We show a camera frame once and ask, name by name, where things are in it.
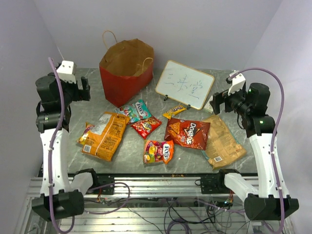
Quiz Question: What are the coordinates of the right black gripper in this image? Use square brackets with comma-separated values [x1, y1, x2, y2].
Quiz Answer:
[210, 84, 251, 116]

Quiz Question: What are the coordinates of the red Doritos chip bag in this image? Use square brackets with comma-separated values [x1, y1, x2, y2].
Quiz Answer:
[164, 118, 210, 150]

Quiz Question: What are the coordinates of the red brown paper bag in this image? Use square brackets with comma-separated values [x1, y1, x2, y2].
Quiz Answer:
[99, 36, 154, 107]

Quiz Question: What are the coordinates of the orange kettle chip bag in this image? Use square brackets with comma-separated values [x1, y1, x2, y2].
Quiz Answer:
[81, 112, 130, 161]

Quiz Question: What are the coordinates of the brown kraft chip bag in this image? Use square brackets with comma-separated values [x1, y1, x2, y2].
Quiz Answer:
[202, 115, 247, 170]

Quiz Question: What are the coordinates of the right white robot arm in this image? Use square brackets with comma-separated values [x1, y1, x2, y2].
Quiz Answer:
[210, 83, 299, 221]

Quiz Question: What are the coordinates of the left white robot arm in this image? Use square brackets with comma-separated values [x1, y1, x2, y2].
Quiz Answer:
[32, 73, 99, 221]

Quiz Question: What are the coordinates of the teal Fox's candy bag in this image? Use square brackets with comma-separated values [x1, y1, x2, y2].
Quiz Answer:
[115, 99, 152, 124]

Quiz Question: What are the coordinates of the orange Fox's fruits bag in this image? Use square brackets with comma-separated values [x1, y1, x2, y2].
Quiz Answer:
[143, 140, 174, 164]

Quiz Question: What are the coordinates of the small white green box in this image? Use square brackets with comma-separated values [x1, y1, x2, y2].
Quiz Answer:
[204, 96, 214, 114]

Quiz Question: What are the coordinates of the small whiteboard with writing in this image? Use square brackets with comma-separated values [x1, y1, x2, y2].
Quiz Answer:
[156, 60, 215, 110]

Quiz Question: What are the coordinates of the yellow M&M's packet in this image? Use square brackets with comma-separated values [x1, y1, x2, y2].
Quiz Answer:
[163, 105, 187, 119]

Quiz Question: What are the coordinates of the red snack packet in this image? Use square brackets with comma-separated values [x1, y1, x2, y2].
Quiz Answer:
[131, 116, 162, 139]

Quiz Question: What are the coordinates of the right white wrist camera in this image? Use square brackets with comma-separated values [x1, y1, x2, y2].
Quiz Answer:
[226, 71, 246, 96]

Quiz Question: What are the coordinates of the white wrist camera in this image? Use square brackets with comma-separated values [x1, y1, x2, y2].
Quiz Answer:
[226, 71, 246, 96]
[57, 60, 77, 84]

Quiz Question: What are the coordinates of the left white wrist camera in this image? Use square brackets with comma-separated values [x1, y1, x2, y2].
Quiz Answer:
[57, 60, 77, 84]

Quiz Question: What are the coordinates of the loose cable bundle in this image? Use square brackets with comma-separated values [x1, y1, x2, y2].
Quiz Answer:
[80, 181, 247, 234]

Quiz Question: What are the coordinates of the aluminium rail frame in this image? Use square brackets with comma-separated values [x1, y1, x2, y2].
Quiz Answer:
[17, 173, 294, 234]

